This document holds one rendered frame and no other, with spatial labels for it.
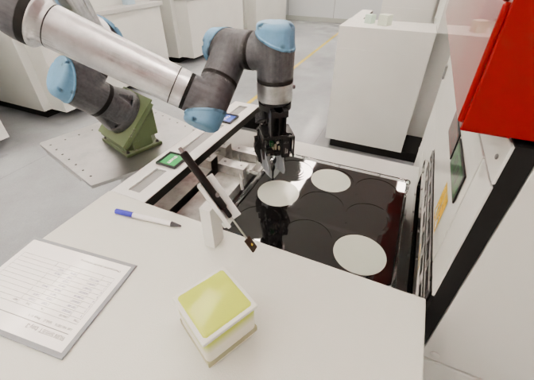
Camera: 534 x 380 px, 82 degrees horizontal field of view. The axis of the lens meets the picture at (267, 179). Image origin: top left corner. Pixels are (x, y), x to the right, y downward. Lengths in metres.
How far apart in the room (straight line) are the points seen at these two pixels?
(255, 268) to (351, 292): 0.15
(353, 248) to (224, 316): 0.34
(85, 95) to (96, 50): 0.43
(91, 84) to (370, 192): 0.83
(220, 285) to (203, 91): 0.36
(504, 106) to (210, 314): 0.36
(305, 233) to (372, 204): 0.19
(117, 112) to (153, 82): 0.49
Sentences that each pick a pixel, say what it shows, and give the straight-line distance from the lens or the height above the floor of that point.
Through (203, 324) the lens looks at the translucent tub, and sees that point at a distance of 0.39.
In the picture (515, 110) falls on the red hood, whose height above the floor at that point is 1.25.
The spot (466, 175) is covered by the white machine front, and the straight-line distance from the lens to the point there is 0.50.
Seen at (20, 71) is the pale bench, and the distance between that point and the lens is 3.88.
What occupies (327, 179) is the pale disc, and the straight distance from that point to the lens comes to 0.81.
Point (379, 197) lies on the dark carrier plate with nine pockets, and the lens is 0.78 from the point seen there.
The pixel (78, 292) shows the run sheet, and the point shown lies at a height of 0.97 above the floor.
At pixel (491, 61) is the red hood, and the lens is 0.35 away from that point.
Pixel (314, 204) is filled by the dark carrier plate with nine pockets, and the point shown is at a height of 0.90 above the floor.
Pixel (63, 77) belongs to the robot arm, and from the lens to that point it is 1.04.
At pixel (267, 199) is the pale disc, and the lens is 0.73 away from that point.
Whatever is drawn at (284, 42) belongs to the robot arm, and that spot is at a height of 1.24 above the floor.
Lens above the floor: 1.37
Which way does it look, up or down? 36 degrees down
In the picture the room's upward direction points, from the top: straight up
